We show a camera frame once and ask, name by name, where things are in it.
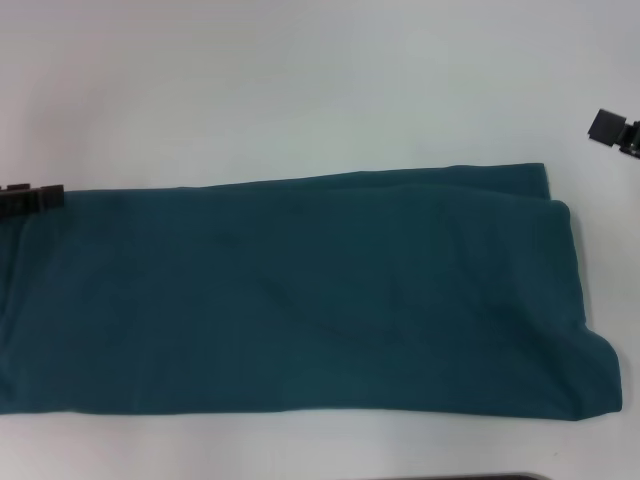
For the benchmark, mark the teal t-shirt with beige print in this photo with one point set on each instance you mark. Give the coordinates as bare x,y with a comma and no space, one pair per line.
300,300

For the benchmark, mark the dark robot torso part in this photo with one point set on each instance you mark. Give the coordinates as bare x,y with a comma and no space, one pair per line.
495,477

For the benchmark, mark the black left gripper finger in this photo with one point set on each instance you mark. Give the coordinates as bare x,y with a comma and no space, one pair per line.
32,199

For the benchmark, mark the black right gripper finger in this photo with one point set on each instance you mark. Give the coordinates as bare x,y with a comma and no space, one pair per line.
612,131

